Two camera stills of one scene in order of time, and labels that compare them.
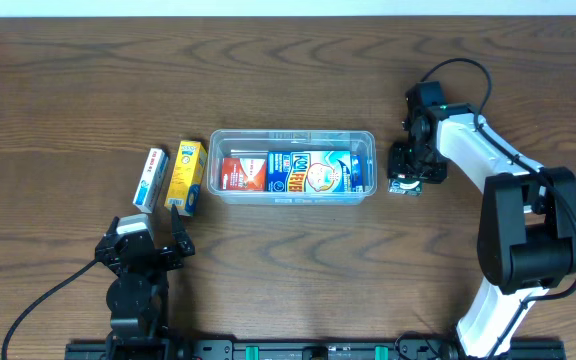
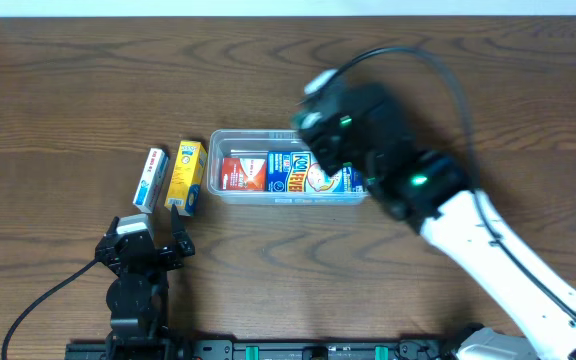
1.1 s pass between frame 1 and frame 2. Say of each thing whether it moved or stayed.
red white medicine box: stayed
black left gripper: stayed
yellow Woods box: stayed
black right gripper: moved
